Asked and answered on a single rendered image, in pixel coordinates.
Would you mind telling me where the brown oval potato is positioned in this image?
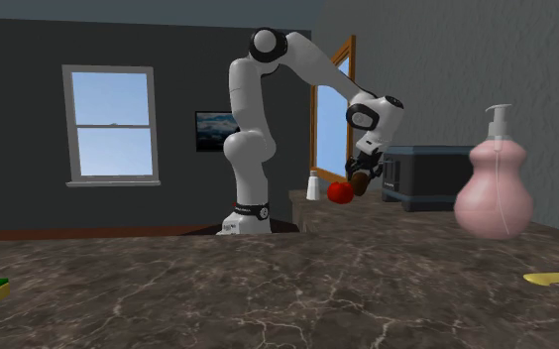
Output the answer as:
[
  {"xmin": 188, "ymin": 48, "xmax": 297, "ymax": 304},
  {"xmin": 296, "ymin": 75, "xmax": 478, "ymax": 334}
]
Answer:
[{"xmin": 351, "ymin": 172, "xmax": 371, "ymax": 197}]

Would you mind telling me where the red tomato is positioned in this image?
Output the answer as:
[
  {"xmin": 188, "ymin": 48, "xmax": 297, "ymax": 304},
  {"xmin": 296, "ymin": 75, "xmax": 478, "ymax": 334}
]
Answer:
[{"xmin": 326, "ymin": 181, "xmax": 356, "ymax": 205}]

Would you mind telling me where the wooden framed window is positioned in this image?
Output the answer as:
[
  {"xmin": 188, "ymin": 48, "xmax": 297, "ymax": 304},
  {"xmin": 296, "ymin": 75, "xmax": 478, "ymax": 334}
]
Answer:
[{"xmin": 309, "ymin": 34, "xmax": 358, "ymax": 185}]

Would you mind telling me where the white salt shaker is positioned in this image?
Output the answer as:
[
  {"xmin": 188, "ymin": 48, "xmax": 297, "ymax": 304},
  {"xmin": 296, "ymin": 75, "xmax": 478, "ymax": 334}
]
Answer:
[{"xmin": 305, "ymin": 170, "xmax": 321, "ymax": 202}]

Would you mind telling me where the dark grey box appliance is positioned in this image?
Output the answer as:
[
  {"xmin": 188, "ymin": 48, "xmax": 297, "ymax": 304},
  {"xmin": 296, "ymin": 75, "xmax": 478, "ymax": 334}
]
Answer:
[{"xmin": 381, "ymin": 145, "xmax": 477, "ymax": 213}]

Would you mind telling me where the dark robot stand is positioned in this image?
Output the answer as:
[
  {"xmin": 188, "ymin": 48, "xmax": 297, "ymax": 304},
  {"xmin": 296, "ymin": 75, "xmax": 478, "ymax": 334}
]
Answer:
[{"xmin": 269, "ymin": 218, "xmax": 302, "ymax": 236}]

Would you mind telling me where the pink soap dispenser bottle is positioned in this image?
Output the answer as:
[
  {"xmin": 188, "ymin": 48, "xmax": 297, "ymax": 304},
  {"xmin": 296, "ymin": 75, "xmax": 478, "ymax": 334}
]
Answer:
[{"xmin": 453, "ymin": 103, "xmax": 535, "ymax": 241}]

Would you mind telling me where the yellow flat utensil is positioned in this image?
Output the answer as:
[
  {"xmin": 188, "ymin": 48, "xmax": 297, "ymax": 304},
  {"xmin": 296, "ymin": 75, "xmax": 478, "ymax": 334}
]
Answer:
[{"xmin": 522, "ymin": 271, "xmax": 559, "ymax": 288}]

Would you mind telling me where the white framed window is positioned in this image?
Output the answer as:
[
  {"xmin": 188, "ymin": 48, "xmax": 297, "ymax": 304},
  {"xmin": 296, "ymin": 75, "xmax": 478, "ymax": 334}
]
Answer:
[{"xmin": 61, "ymin": 64, "xmax": 162, "ymax": 188}]

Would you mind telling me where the dark framed wall picture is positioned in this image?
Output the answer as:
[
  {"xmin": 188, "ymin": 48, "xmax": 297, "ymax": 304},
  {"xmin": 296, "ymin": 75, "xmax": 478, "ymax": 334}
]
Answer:
[{"xmin": 194, "ymin": 110, "xmax": 241, "ymax": 153}]

